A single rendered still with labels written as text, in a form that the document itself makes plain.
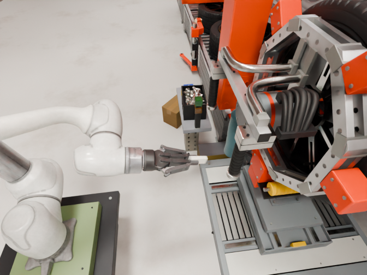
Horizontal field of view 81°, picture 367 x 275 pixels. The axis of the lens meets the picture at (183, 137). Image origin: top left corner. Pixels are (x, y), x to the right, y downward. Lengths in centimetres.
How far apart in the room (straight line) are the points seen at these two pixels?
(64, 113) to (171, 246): 96
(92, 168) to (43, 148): 142
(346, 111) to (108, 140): 64
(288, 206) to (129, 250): 92
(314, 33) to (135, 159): 61
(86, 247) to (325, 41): 111
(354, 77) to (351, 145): 15
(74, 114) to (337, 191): 77
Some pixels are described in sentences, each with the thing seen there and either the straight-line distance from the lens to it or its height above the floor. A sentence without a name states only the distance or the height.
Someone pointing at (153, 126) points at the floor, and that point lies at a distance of 194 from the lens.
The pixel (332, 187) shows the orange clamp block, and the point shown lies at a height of 86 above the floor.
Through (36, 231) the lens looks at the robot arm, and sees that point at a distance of 96.
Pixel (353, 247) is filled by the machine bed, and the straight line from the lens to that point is 159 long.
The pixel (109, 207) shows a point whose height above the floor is 30.
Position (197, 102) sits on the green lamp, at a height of 65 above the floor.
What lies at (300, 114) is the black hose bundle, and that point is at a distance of 57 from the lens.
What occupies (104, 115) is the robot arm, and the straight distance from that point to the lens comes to 77.
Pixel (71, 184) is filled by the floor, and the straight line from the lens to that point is 176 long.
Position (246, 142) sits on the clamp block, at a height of 94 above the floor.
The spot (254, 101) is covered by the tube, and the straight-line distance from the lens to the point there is 57.
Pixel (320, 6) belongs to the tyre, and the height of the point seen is 113.
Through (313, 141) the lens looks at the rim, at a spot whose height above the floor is 77.
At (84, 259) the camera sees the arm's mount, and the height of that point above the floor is 35.
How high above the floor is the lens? 135
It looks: 48 degrees down
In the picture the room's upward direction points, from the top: 1 degrees counter-clockwise
